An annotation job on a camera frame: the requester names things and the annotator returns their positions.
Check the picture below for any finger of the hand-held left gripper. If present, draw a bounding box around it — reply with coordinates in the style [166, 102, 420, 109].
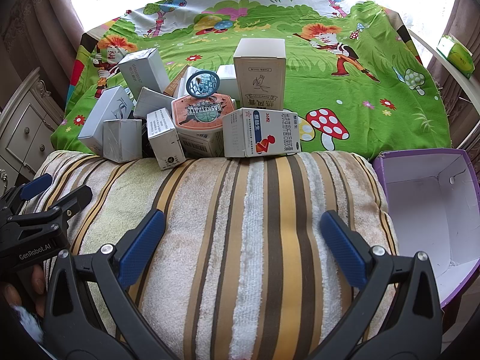
[0, 172, 53, 212]
[7, 185, 94, 229]

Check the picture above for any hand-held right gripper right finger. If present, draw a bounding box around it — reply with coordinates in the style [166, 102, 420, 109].
[307, 210, 445, 360]

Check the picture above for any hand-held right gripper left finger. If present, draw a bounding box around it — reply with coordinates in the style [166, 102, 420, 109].
[41, 208, 181, 360]

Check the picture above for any small silver-white cube box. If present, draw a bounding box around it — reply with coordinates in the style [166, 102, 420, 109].
[103, 118, 143, 163]

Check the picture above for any purple cardboard box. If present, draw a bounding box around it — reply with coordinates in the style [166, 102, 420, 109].
[372, 148, 480, 308]

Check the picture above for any white box black text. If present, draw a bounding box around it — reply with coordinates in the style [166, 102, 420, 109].
[146, 107, 187, 171]

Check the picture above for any white medicine box blue print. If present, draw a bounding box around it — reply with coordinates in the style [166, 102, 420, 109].
[222, 107, 302, 158]

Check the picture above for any person's left hand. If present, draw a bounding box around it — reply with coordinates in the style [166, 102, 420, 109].
[0, 264, 47, 321]

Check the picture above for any ornate cream dresser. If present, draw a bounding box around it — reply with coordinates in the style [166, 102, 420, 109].
[0, 67, 67, 184]

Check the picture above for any white box grey logo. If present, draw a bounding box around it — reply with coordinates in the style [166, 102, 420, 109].
[77, 85, 135, 155]

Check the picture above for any striped towel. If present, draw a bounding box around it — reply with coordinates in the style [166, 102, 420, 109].
[32, 150, 400, 360]

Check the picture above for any plain white cardboard box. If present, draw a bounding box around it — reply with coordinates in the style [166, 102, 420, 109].
[133, 86, 176, 119]

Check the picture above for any green cartoon printed blanket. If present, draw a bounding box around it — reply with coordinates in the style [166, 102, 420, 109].
[52, 0, 452, 160]

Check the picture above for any hexagonal basketball print box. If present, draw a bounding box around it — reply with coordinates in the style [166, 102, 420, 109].
[171, 91, 238, 159]

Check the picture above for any grey cardboard box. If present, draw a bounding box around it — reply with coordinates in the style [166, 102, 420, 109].
[118, 47, 170, 97]

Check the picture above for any brown slim box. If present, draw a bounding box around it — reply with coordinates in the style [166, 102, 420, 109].
[163, 64, 191, 97]

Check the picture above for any brown patterned curtain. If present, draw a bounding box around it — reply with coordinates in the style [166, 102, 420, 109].
[0, 0, 88, 96]
[427, 0, 480, 149]

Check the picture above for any white cube box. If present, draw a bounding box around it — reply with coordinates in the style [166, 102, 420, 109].
[216, 64, 238, 101]

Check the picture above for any tall off-white cardboard box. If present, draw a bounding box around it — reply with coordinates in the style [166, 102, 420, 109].
[233, 38, 288, 112]

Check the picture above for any white windowsill ledge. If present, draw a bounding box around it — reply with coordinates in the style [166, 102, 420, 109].
[407, 26, 480, 121]

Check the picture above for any green tissue pack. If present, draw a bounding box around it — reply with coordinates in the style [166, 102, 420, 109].
[436, 34, 474, 80]

